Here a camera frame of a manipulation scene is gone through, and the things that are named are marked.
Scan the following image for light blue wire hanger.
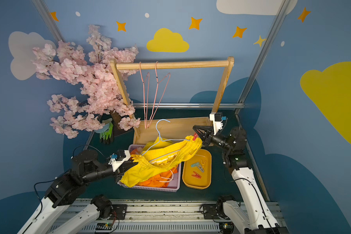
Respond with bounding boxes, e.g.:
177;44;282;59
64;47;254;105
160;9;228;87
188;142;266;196
133;118;194;145

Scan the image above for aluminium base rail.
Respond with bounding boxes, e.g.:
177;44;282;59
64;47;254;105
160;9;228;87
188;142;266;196
54;198;287;234

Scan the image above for teal clothespin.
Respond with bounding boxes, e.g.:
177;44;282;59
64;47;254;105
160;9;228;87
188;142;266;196
191;162;202;168

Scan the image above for pink wire hanger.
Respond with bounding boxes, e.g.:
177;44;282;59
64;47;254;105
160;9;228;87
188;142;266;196
150;61;171;124
139;62;150;129

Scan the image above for wooden clothes rack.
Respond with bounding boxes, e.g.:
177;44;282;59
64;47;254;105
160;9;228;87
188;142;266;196
110;56;235;146

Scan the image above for yellow shorts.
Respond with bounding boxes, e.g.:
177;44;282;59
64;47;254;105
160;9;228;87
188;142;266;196
120;135;202;188

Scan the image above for pink plastic basket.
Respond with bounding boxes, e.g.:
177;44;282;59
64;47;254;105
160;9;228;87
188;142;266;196
117;144;181;193

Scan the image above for green plant decoration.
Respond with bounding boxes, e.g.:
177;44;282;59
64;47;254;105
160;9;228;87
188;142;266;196
94;118;114;144

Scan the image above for yellow plastic tray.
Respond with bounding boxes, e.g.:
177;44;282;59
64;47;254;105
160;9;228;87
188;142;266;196
182;149;212;190

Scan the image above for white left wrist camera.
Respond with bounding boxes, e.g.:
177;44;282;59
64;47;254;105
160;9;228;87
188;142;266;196
108;150;131;172

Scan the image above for light orange shorts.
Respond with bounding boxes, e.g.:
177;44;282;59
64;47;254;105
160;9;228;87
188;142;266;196
121;147;179;188

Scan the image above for grey clothespin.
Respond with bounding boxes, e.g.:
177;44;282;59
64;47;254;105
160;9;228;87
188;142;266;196
197;165;204;173

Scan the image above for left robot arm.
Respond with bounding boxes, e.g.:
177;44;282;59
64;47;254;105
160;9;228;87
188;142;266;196
19;149;136;234

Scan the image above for pink cherry blossom tree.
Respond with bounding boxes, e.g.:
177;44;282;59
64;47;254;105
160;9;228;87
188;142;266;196
32;25;140;139

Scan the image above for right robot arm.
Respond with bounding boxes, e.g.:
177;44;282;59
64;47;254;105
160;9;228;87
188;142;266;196
193;125;289;234

